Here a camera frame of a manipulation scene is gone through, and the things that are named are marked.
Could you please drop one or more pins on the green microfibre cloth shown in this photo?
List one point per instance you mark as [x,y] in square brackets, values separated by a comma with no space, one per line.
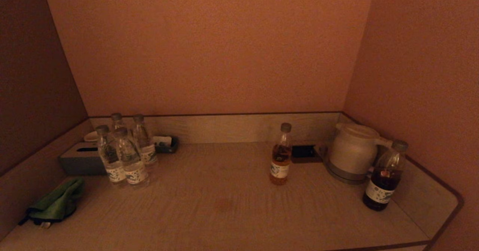
[56,204]

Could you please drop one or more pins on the light amber tea bottle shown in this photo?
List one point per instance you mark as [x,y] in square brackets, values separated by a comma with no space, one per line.
[281,157]

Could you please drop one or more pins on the black power socket panel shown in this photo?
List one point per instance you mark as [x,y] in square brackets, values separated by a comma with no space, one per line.
[303,152]

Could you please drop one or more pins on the small teal tray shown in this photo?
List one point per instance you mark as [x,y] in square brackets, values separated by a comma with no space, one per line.
[170,148]

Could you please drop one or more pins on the white sachet card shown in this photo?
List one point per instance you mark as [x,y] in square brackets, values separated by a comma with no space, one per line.
[162,140]

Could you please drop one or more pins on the clear water bottle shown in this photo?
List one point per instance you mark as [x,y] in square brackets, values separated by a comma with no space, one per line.
[144,142]
[118,123]
[131,165]
[110,161]

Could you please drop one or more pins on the white electric kettle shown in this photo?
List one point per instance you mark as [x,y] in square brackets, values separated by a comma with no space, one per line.
[353,148]

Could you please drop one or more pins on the grey kettle base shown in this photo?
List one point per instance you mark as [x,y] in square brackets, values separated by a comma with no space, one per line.
[342,175]

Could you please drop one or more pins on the small white dish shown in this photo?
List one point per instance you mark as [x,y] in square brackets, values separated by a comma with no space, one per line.
[91,137]

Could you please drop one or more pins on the dark brown tea bottle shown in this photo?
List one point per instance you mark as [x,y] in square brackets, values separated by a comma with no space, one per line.
[383,183]

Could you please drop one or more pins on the grey tissue box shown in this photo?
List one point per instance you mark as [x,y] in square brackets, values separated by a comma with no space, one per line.
[76,161]

